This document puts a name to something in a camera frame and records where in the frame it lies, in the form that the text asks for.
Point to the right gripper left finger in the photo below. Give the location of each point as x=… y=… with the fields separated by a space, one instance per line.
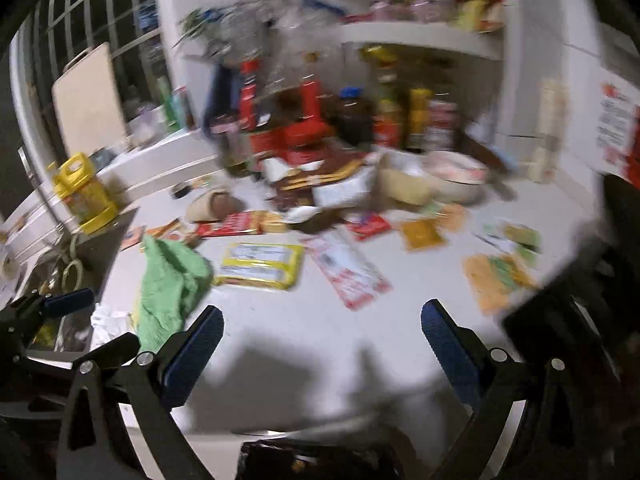
x=94 y=441

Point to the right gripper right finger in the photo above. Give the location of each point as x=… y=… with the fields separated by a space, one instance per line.
x=579 y=420

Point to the steel sink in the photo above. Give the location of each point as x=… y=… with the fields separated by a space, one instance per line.
x=64 y=339

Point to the green yellow snack packet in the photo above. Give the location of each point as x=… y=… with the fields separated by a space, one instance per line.
x=496 y=280

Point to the green fluffy cloth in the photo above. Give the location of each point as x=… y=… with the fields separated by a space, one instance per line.
x=175 y=281

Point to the yellow detergent jug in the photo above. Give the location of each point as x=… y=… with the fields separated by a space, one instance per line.
x=83 y=193

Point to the yellow seasoning sachet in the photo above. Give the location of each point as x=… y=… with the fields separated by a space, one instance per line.
x=421 y=234

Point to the yellow white noodle package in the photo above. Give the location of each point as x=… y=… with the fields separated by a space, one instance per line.
x=274 y=266

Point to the red white flat packet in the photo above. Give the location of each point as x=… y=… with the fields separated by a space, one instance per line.
x=356 y=281

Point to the red snack bar wrapper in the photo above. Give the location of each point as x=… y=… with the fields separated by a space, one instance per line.
x=242 y=223

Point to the wooden cutting board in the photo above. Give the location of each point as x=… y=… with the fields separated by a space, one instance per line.
x=87 y=105

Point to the white ceramic bowl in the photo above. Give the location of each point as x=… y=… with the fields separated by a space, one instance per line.
x=454 y=177

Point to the cream plastic lid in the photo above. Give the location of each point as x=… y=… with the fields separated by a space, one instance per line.
x=402 y=188

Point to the red cap oil bottle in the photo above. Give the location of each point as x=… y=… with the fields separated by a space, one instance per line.
x=307 y=139

